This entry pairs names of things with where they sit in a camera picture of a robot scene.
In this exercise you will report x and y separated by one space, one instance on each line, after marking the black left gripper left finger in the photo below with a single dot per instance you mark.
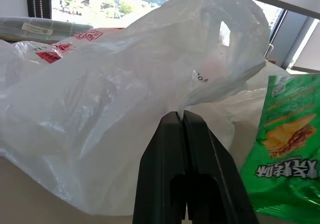
160 164

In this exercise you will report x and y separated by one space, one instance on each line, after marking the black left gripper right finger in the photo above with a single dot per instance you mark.
212 169

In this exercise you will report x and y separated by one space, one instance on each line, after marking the white translucent plastic bag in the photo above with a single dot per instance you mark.
105 104

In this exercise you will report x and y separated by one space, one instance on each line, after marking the green chips snack bag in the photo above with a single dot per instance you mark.
287 144

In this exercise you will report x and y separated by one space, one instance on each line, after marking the red printed white plastic bag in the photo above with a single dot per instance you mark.
47 50

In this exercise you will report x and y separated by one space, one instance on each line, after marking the grey window pillar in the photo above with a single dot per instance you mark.
291 39

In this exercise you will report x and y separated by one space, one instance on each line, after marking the green checked folded cloth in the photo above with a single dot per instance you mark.
37 29

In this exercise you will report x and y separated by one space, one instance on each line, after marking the black window blind frame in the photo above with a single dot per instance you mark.
38 0

